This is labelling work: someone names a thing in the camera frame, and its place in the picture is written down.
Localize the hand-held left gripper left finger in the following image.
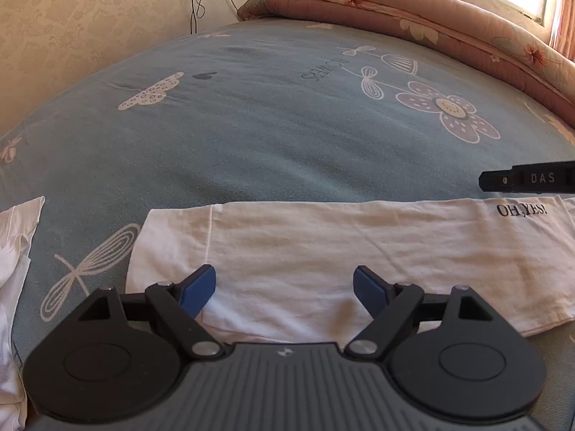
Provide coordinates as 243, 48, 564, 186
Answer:
78, 264, 225, 361

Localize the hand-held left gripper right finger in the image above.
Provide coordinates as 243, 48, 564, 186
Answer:
344, 265, 488, 361

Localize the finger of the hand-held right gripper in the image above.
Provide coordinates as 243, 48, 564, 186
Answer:
478, 168, 515, 193

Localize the white long-sleeve printed shirt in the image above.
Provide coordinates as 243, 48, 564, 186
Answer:
126, 195, 575, 337

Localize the pink striped curtain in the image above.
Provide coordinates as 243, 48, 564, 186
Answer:
550, 0, 575, 61

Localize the blue floral bed sheet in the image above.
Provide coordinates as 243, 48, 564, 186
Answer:
0, 20, 575, 431

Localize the pink floral folded quilt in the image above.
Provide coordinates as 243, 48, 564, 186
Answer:
236, 0, 575, 131

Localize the white crumpled cloth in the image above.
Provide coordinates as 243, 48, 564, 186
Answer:
0, 195, 46, 431

